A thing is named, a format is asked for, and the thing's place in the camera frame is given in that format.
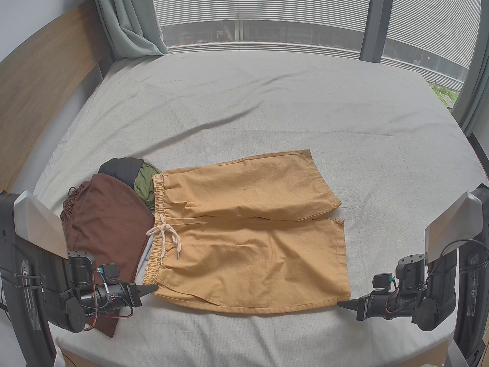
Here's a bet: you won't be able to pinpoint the blue-green curtain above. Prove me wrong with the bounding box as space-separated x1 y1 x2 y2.
90 0 169 61
460 41 489 137

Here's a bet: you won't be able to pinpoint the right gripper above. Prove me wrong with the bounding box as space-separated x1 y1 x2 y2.
356 294 399 322

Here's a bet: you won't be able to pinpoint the window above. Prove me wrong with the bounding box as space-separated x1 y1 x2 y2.
148 0 489 112

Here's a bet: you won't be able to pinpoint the black garment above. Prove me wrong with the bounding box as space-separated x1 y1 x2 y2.
99 158 145 184

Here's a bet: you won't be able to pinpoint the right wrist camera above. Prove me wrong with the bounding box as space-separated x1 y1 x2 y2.
372 273 394 295

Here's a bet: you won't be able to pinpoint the green garment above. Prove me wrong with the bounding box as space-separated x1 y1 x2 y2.
134 162 163 213

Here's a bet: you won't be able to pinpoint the tan drawstring shorts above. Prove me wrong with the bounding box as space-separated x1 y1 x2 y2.
142 149 352 316

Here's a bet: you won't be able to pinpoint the brown shorts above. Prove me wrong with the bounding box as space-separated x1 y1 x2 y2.
60 174 153 338

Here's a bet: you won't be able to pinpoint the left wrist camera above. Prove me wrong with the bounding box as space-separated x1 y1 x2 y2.
100 262 120 286

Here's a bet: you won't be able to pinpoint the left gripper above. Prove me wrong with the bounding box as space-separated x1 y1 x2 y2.
95 281 143 309

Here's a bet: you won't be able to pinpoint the bed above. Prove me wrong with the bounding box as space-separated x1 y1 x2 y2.
0 0 489 367

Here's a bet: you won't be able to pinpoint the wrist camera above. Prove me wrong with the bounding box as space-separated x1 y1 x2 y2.
372 273 394 295
100 262 120 286

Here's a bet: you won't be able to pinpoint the white garment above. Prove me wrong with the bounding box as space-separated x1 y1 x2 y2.
135 235 153 278

